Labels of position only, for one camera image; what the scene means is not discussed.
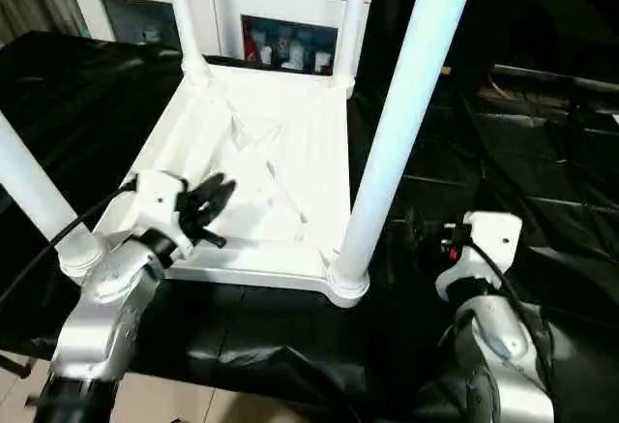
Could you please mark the white plastic table top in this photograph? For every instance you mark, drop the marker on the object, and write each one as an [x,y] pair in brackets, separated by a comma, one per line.
[271,152]

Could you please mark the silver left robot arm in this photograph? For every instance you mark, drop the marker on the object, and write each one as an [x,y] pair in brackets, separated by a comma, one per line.
[106,317]

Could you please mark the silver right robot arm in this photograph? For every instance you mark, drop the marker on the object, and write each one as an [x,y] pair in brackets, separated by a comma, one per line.
[503,346]

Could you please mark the black mat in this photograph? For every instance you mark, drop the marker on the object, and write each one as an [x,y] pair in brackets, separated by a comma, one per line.
[77,94]

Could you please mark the black metal rail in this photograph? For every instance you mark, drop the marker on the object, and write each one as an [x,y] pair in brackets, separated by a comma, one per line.
[561,79]

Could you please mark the black metal table frame leg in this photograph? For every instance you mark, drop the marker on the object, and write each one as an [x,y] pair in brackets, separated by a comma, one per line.
[14,365]

